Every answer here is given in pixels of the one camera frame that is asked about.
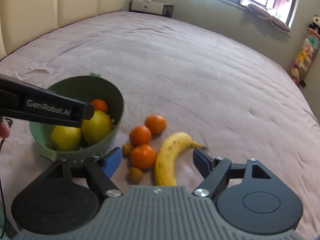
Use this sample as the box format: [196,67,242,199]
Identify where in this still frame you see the white bedside cabinet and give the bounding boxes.
[130,0,174,18]

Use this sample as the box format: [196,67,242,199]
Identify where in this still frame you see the left brown longan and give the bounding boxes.
[122,142,134,158]

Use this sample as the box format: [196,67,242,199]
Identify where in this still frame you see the mandarin orange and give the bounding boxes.
[145,115,167,134]
[130,144,156,170]
[129,126,152,147]
[91,99,108,114]

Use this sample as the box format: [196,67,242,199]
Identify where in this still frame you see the plush toy hanger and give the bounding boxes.
[289,15,319,86]

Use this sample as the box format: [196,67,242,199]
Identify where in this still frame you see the brown longan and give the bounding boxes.
[122,142,134,158]
[126,167,143,184]

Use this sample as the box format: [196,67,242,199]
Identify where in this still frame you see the yellow banana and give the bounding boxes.
[154,132,207,186]

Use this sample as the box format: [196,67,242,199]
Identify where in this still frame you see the pink bed blanket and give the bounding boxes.
[1,12,319,239]

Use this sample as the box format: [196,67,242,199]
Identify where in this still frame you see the left hand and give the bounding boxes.
[0,116,10,139]

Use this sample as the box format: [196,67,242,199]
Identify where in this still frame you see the black cable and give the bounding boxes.
[0,139,16,238]

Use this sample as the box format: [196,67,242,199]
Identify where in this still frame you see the right brown longan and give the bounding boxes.
[126,167,143,184]

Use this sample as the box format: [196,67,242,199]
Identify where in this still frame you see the cushion on windowsill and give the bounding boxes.
[246,4,290,33]

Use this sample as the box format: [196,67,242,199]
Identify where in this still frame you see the green colander bowl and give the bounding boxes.
[29,73,124,164]

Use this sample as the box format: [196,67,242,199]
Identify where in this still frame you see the cream padded headboard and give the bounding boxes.
[1,0,125,59]

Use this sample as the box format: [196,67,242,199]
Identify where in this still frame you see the yellow green apple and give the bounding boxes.
[51,126,82,151]
[81,110,113,145]

